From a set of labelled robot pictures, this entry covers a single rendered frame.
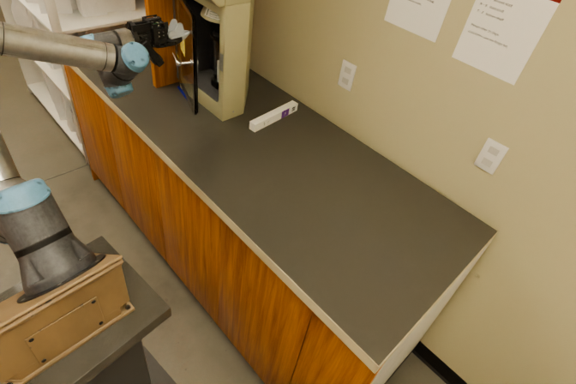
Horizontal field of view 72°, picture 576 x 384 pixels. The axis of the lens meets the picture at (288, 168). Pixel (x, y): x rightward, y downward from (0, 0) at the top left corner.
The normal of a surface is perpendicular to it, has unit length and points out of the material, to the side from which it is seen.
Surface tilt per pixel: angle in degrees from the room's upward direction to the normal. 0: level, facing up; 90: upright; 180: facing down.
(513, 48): 90
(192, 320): 0
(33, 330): 90
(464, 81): 90
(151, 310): 0
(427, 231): 0
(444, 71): 90
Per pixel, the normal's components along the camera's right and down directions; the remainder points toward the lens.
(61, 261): 0.51, -0.45
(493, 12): -0.72, 0.38
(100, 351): 0.13, -0.75
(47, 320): 0.72, 0.52
